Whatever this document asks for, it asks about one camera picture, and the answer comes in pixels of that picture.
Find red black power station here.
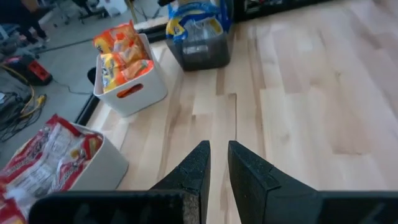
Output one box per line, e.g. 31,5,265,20
9,55,53,87

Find white plastic bin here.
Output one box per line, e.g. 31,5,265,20
93,33,169,118
0,123,130,200

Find orange Maruchan chicken ramen pack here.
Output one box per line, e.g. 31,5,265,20
93,20,137,55
99,52,127,93
119,58,155,82
113,30,149,65

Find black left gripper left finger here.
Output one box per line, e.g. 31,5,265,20
149,139,212,224

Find black office chair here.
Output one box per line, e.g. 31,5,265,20
60,0,108,26

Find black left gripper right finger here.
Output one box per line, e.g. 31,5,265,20
228,140,318,224

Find red Maruchan ramen pack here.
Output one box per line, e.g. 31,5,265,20
0,113,94,200
0,192,29,224
51,133,104,191

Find white trash bin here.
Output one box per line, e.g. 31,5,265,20
102,0,129,17

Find yellow cable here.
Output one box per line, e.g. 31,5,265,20
0,63,48,118

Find blue Maruchan ramen pack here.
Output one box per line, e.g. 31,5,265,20
167,0,233,32
166,11,225,44

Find person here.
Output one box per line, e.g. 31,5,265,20
0,0,50,44

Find black floor cables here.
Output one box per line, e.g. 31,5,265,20
0,90,44,144

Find grey plastic bin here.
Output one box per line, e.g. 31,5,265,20
166,18,233,72

